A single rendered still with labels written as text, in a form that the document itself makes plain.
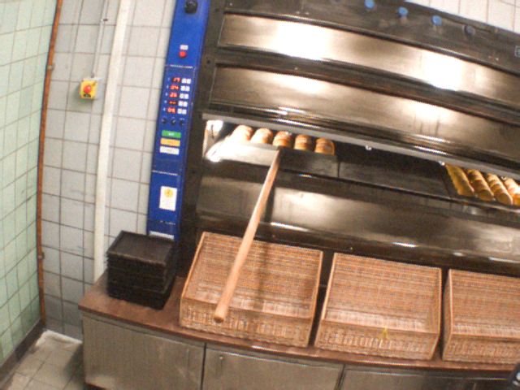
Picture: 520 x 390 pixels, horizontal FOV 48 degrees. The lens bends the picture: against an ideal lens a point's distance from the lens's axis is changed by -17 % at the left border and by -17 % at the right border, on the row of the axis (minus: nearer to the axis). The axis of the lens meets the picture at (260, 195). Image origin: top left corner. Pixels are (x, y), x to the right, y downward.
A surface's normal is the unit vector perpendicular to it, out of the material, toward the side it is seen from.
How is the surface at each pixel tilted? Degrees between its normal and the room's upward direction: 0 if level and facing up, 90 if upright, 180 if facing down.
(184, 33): 90
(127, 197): 90
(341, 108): 70
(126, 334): 90
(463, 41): 90
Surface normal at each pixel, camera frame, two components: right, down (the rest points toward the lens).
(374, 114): -0.07, -0.05
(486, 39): -0.13, 0.29
